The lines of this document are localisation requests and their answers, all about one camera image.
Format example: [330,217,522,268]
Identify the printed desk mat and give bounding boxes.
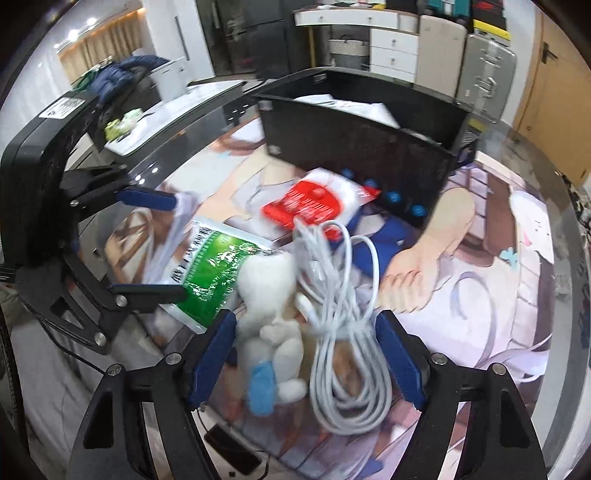
[104,117,555,480]

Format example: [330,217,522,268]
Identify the green and white packet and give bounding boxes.
[157,216,278,334]

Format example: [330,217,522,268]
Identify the small green toy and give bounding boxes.
[104,108,144,141]

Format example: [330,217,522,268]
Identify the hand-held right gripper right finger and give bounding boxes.
[375,310,550,480]

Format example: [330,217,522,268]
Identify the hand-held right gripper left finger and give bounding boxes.
[67,309,237,480]

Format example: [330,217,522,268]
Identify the beige suitcase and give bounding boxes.
[416,14,472,95]

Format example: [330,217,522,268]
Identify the white desk with drawers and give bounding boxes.
[294,7,421,84]

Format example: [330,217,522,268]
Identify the dark grey refrigerator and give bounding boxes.
[231,0,301,77]

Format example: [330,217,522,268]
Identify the white plush toy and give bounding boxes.
[235,251,308,416]

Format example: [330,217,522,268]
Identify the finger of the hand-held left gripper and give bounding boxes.
[18,251,186,356]
[62,166,178,217]

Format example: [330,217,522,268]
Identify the woven laundry basket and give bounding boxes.
[328,37,370,70]

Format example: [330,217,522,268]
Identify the dark blue jacket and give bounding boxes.
[76,55,169,100]

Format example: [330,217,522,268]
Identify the beige curtains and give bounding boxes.
[58,9,144,86]

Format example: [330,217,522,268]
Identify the glass top table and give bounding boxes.
[60,67,591,480]

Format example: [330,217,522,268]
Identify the grey marble-top side table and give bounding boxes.
[104,78,245,158]

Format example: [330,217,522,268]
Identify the black smartphone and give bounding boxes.
[203,424,262,477]

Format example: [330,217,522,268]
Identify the red and white packet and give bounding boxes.
[261,167,382,241]

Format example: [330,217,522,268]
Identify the black cardboard box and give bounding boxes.
[253,67,478,230]

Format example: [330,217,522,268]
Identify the white cable bundle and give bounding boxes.
[292,219,393,435]

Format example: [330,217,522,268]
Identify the silver suitcase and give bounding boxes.
[455,32,518,123]

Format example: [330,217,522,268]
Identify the wooden door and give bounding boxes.
[510,9,591,181]

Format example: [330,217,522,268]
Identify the teal suitcase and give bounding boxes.
[425,0,472,21]

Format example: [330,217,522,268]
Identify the white soft packet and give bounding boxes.
[295,93,400,127]

